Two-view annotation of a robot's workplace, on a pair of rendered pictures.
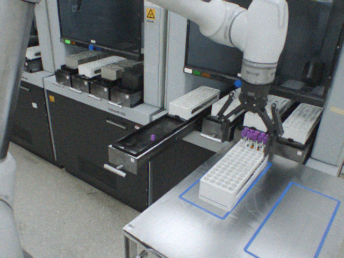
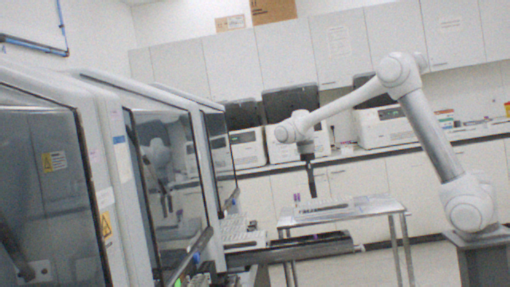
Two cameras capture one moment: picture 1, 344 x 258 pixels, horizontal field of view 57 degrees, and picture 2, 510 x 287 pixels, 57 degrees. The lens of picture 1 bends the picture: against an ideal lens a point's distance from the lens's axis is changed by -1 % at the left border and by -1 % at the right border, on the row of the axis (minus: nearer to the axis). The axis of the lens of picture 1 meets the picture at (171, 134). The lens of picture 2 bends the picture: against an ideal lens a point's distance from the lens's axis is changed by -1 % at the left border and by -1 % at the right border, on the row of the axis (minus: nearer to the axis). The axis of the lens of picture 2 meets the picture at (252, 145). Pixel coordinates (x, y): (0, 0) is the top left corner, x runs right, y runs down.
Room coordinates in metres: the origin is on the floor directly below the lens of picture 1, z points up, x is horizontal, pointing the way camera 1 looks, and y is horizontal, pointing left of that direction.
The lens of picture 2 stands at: (2.16, 1.71, 1.34)
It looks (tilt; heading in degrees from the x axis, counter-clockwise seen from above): 3 degrees down; 242
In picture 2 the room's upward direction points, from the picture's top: 9 degrees counter-clockwise
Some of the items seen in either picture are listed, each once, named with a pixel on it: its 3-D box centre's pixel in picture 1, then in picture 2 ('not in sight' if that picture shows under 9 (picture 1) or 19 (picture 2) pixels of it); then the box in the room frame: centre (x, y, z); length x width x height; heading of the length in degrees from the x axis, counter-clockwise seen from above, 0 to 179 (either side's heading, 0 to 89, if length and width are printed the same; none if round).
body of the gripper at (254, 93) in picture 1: (253, 95); (307, 162); (0.84, -0.22, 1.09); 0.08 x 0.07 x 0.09; 57
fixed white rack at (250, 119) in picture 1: (267, 113); (216, 230); (1.30, -0.42, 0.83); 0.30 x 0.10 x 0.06; 147
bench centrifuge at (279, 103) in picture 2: not in sight; (294, 122); (-0.35, -2.08, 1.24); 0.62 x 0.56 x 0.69; 57
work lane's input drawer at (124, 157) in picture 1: (172, 126); (274, 251); (1.22, -0.01, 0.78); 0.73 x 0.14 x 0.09; 147
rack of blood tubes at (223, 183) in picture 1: (236, 171); (323, 207); (0.81, -0.20, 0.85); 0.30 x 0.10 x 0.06; 147
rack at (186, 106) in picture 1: (195, 102); (229, 245); (1.37, -0.10, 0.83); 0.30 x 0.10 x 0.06; 147
